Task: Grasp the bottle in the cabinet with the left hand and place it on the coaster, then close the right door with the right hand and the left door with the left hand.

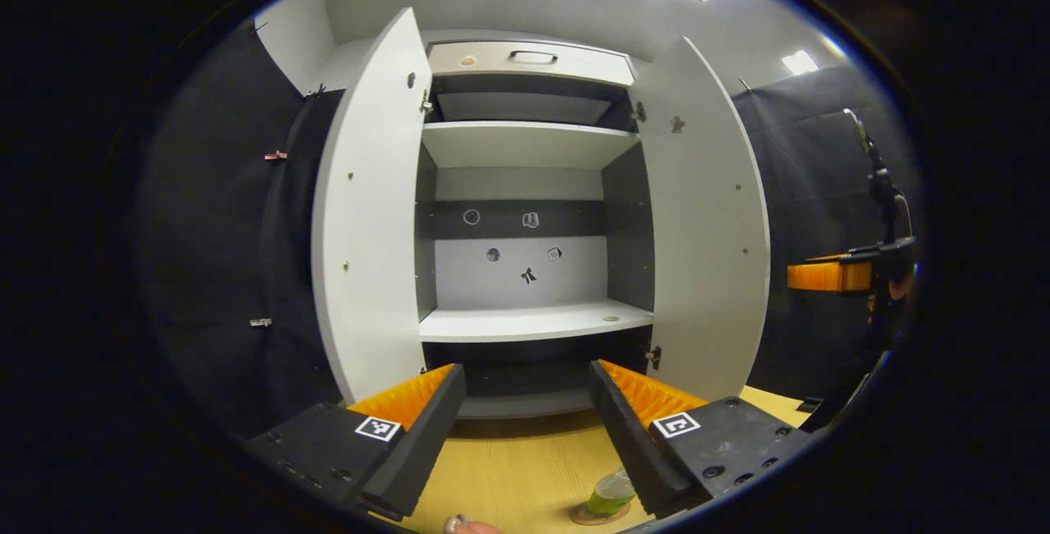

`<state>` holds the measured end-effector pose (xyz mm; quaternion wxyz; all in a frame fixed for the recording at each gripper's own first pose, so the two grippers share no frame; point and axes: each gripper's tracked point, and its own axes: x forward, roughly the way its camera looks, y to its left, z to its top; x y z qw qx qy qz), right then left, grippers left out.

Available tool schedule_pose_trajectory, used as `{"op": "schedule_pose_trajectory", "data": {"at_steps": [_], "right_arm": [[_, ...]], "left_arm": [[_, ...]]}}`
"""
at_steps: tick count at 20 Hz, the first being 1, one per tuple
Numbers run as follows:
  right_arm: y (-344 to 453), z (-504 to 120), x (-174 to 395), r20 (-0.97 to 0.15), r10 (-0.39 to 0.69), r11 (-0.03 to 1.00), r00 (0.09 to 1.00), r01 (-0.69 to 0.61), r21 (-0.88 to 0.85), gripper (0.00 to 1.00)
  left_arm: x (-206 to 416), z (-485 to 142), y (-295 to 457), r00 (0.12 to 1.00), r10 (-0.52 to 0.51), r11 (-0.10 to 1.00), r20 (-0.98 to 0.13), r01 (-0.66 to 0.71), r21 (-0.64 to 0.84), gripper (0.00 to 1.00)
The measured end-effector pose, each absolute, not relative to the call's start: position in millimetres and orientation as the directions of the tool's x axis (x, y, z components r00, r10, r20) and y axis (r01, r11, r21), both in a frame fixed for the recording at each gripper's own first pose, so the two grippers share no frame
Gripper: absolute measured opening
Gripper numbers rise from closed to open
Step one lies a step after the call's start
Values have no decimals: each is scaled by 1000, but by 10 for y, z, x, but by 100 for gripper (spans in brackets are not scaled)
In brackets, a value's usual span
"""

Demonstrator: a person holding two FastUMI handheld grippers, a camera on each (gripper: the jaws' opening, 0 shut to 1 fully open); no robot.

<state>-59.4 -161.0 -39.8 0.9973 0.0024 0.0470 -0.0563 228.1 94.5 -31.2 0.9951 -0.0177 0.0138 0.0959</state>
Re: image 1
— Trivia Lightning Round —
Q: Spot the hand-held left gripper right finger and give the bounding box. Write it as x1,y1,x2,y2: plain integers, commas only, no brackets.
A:
587,358,817,518

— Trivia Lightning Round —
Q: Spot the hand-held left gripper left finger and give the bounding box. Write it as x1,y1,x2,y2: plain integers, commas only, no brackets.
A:
246,363,468,521

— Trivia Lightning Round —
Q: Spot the green label clear bottle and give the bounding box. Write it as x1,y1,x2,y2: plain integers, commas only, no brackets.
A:
584,466,638,518

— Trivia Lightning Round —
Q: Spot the round brown coaster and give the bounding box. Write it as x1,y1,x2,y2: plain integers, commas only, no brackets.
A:
570,501,632,527

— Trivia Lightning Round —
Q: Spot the white cabinet door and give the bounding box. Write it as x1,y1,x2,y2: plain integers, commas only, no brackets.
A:
632,36,772,404
310,7,434,404

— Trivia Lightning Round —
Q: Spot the white grey cabinet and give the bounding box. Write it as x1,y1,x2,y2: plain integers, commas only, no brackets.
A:
414,40,657,420

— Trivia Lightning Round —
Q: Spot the white cabinet drawer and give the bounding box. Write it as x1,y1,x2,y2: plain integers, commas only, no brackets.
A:
427,42,637,88

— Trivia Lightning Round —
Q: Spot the small ceiling light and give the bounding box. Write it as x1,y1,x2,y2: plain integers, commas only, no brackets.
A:
781,48,821,77

